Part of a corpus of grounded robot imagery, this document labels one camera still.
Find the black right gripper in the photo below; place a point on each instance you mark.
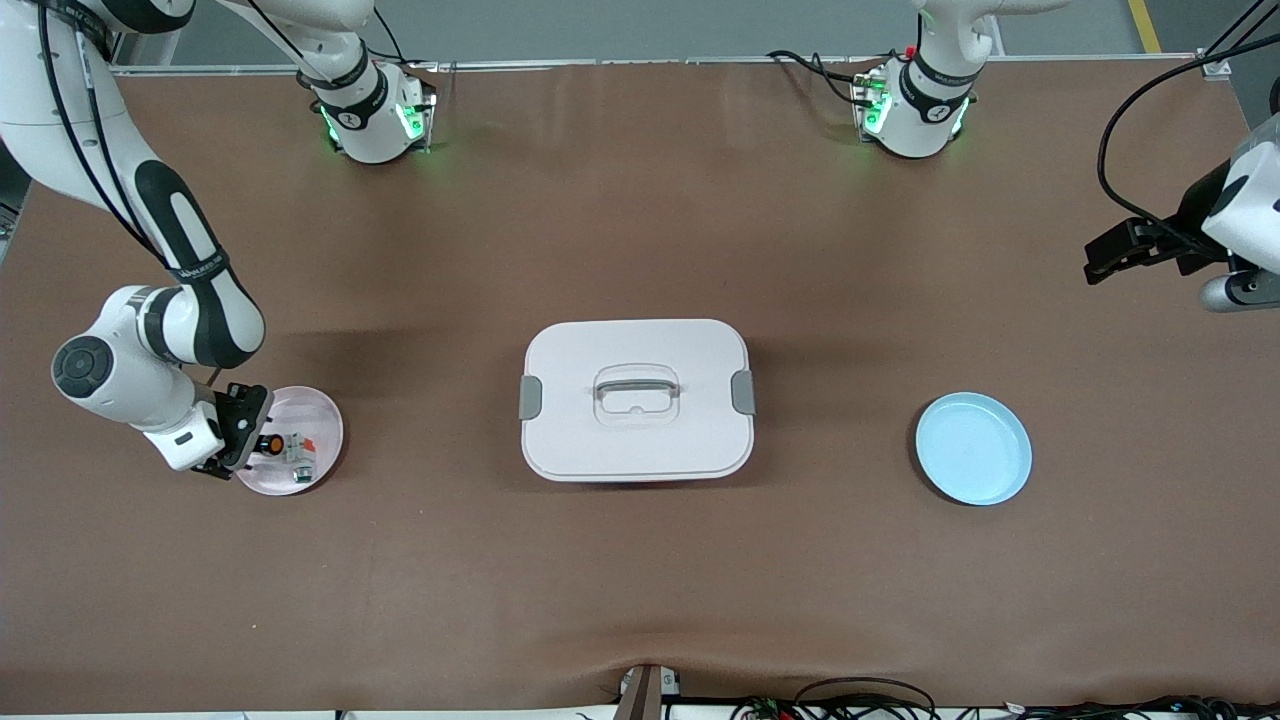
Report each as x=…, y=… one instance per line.
x=243, y=413

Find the pink round plate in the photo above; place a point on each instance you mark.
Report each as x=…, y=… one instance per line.
x=320, y=420

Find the aluminium frame post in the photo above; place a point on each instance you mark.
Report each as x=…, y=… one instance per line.
x=1235, y=45

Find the aluminium table edge rail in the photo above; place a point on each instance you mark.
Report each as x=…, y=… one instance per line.
x=650, y=62

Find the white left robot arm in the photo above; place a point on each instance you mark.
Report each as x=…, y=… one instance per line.
x=915, y=125

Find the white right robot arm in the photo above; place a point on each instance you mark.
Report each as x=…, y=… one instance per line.
x=200, y=300

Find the brown table mat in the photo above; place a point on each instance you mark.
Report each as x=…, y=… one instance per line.
x=640, y=570

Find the small white orange part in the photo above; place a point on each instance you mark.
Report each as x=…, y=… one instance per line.
x=302, y=457

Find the white lidded storage box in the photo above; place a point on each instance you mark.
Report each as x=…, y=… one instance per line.
x=637, y=400

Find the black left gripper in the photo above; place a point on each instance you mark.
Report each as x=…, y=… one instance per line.
x=1192, y=212

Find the light blue round plate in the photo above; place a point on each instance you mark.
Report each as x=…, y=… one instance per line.
x=973, y=448

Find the orange push button switch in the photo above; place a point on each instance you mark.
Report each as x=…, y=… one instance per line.
x=270, y=444

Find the grey box latch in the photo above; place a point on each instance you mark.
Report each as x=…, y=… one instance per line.
x=530, y=398
x=743, y=392

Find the metal table edge bracket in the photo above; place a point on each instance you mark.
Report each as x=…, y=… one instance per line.
x=648, y=692

